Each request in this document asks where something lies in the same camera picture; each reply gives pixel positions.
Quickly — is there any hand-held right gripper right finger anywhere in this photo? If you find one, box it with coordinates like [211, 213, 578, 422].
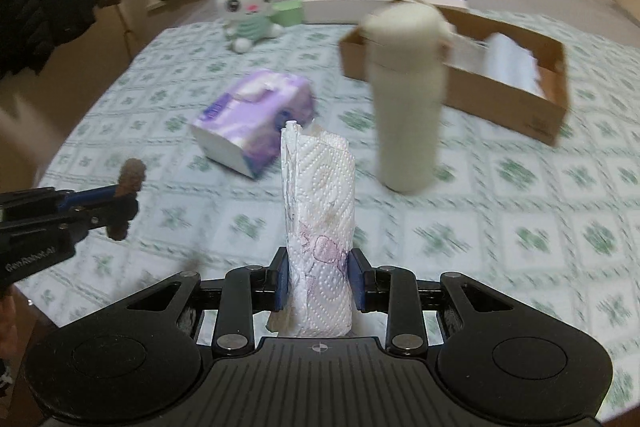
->
[351, 248, 543, 355]

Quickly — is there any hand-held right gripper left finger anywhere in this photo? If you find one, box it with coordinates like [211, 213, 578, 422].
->
[107, 247, 291, 356]

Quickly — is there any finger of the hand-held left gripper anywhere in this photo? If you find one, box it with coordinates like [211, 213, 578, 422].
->
[0, 186, 121, 210]
[0, 199, 140, 239]

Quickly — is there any brown velvet scrunchie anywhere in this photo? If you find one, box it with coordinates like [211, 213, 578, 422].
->
[102, 158, 147, 242]

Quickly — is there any white printed paper napkin pack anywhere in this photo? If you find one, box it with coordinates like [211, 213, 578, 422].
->
[265, 121, 357, 338]

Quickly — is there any brown cardboard box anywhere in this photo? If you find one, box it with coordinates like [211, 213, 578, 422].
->
[339, 4, 568, 146]

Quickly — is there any pack of blue face masks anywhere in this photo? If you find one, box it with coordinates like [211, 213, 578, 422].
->
[482, 33, 546, 98]

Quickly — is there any purple tissue pack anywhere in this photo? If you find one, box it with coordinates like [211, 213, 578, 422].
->
[190, 69, 317, 180]

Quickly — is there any cream thermos bottle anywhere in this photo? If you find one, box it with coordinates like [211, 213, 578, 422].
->
[361, 2, 451, 194]

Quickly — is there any white bunny plush toy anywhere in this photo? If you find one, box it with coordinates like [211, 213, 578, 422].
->
[207, 0, 283, 54]

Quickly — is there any light green box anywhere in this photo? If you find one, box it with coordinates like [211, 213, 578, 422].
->
[272, 0, 306, 28]

